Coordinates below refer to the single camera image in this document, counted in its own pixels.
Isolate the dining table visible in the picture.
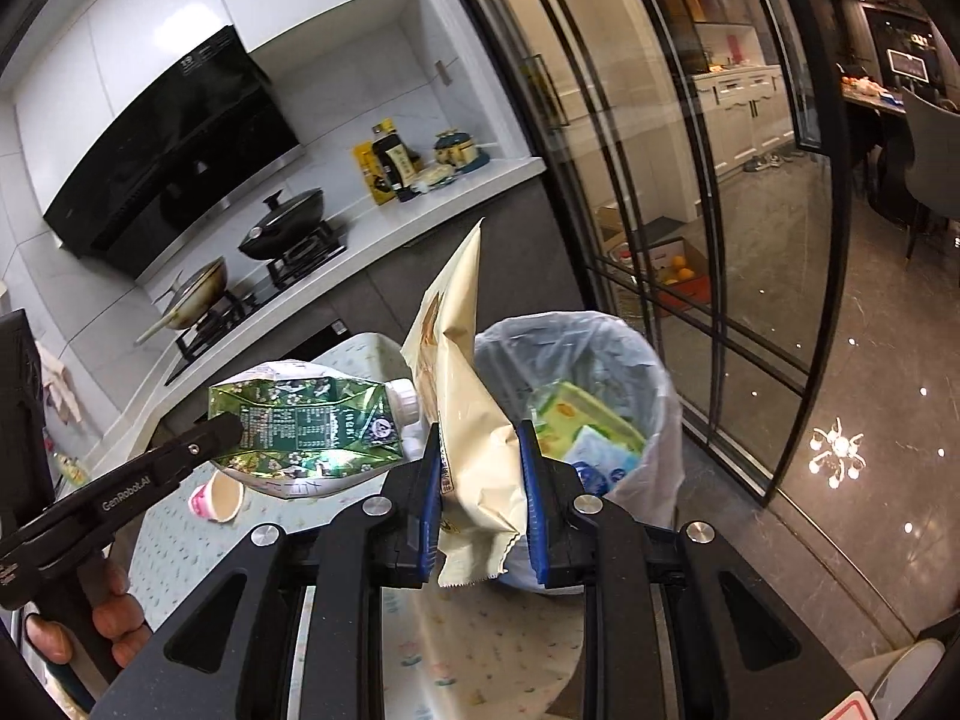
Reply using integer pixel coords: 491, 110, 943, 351
836, 71, 912, 188

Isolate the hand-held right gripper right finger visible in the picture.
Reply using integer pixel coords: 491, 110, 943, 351
516, 420, 871, 720

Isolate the white object red mark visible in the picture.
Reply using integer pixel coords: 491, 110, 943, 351
847, 637, 960, 720

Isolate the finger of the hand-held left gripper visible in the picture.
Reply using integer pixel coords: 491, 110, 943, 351
169, 417, 247, 475

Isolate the beige snack bag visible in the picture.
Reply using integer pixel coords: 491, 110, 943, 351
400, 217, 526, 587

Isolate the beige frying pan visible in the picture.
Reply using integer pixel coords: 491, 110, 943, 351
135, 256, 228, 348

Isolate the green yellow food packet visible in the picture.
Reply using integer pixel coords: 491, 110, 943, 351
525, 381, 646, 466

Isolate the glass sliding door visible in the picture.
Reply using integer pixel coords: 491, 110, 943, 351
431, 0, 856, 511

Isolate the floral tablecloth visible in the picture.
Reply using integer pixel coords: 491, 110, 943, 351
112, 334, 593, 720

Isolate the white sideboard cabinet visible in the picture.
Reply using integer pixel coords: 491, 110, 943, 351
690, 64, 796, 181

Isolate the dark sauce bottle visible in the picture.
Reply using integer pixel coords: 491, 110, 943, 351
373, 127, 421, 202

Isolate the hanging dish cloth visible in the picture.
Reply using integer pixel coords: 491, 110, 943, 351
39, 345, 83, 425

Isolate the trash bin with clear bag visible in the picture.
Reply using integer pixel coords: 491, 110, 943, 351
472, 311, 683, 593

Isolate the cardboard box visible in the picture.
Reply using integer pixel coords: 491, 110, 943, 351
607, 236, 713, 312

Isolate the green drink carton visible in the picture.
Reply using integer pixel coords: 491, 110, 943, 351
208, 360, 421, 500

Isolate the yellow seasoning packet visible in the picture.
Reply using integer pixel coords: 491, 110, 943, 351
352, 118, 398, 205

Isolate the seasoning jar set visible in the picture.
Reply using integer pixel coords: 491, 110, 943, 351
431, 129, 492, 175

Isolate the grey dining chair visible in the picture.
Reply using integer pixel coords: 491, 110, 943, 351
896, 86, 960, 256

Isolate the black wok with lid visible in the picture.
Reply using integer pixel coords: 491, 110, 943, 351
238, 189, 331, 260

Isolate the black gas stove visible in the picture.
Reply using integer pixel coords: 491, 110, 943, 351
163, 221, 350, 387

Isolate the white wall cabinet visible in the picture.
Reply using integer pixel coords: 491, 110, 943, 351
11, 0, 436, 158

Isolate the black range hood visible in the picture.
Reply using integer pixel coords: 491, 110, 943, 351
43, 25, 305, 280

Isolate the pink white paper cup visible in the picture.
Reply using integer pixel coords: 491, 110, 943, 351
187, 471, 246, 526

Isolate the person's left hand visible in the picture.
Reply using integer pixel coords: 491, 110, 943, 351
22, 564, 153, 667

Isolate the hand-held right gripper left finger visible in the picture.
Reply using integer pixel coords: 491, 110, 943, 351
105, 420, 451, 720

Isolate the blue white tissue packet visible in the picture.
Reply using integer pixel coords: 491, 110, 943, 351
566, 426, 638, 500

